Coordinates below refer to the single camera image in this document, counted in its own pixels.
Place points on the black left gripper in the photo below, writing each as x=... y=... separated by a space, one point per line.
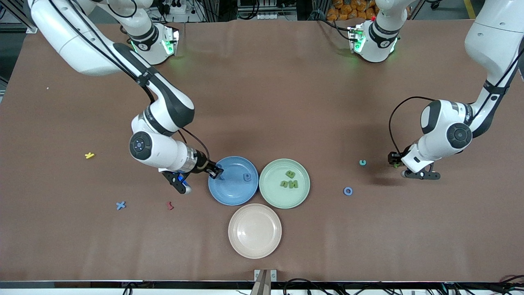
x=394 y=157

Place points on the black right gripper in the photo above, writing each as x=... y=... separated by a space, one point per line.
x=202 y=162

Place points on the blue foam letter six-shaped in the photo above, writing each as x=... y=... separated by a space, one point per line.
x=245 y=177

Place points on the green foam letter B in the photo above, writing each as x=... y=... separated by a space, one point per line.
x=290 y=173

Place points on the green foam letter N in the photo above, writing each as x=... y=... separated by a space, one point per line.
x=293 y=184

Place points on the blue foam letter X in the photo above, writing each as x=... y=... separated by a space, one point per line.
x=120 y=205

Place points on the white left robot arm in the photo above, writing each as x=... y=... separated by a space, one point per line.
x=491 y=41

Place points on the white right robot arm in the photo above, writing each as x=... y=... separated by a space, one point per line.
x=82 y=49

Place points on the blue plate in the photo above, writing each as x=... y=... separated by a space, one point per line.
x=233 y=192

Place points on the red foam letter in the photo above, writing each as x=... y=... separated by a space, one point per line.
x=170 y=205

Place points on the blue foam letter O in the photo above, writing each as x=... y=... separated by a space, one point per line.
x=344 y=191

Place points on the beige plate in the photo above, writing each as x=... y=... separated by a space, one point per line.
x=254 y=231

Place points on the green plate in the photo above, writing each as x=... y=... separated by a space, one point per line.
x=284 y=196

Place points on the brown paper table cover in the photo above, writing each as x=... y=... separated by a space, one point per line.
x=262 y=102

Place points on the orange bags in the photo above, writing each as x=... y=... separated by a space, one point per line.
x=348 y=8

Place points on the white power strip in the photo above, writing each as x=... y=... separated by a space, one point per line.
x=270 y=15

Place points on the power strip with plugs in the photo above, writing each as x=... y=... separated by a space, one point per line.
x=176 y=9

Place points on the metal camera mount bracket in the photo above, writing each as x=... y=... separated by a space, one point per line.
x=264 y=282

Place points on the metal table edge rail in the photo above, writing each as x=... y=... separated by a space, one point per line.
x=41 y=292

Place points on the aluminium frame post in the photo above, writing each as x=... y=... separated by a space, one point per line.
x=32 y=28

